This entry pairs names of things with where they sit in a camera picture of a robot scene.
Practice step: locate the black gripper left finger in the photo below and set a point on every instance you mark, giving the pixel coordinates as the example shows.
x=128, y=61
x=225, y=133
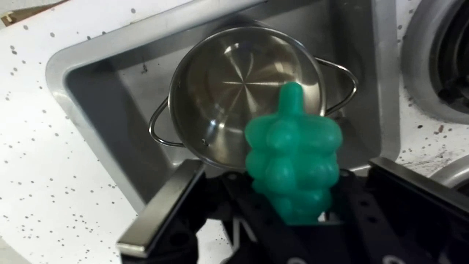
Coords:
x=162, y=210

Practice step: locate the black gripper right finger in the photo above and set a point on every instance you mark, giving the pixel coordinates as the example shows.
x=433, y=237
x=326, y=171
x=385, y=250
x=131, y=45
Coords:
x=420, y=210

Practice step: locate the green toy grape bunch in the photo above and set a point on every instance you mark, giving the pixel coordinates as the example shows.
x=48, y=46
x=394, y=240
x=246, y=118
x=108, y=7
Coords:
x=294, y=156

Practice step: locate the grey toy sink basin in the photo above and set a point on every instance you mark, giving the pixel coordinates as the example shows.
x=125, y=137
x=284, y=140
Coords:
x=108, y=98

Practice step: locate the toy kitchen unit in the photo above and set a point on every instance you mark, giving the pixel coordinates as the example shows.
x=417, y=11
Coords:
x=49, y=147

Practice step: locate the black toy stove burner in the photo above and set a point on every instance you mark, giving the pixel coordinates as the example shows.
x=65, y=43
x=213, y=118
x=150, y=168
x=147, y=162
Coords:
x=420, y=74

